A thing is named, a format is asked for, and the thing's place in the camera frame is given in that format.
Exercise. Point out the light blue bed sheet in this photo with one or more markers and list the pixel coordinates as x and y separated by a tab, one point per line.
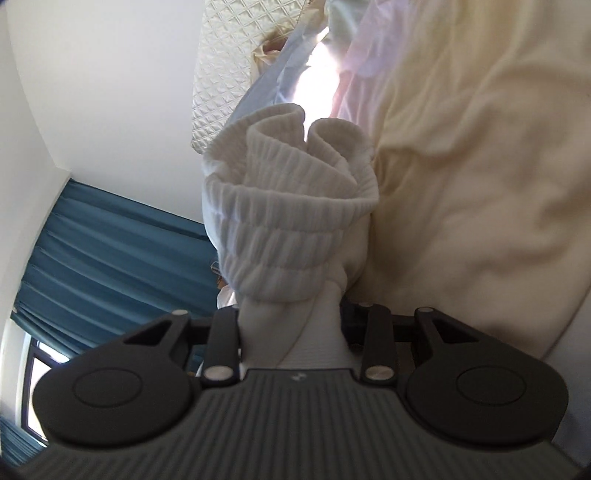
286	78

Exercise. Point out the teal curtain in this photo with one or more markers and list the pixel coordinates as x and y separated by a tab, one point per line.
18	443
115	258

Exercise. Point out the black framed window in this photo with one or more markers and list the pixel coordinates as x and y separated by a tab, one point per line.
39	392

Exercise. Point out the cream sweatpants with striped tape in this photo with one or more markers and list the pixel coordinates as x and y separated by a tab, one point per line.
295	221

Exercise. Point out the cream quilted headboard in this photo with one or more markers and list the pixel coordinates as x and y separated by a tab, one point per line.
231	55

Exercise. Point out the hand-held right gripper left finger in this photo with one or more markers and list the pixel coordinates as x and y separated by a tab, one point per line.
224	325

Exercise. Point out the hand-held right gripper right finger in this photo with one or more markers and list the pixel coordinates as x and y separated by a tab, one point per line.
377	325

